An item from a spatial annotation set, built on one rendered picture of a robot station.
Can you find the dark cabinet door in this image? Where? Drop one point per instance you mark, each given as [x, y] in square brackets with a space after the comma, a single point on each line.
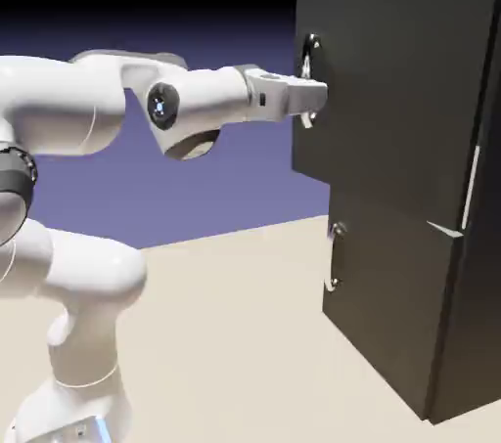
[387, 286]
[391, 91]

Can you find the dark cabinet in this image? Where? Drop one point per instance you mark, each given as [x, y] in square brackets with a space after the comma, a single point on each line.
[475, 216]

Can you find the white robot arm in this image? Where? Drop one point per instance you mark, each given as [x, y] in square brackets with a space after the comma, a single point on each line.
[58, 106]

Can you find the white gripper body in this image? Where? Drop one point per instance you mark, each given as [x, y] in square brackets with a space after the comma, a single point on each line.
[307, 96]

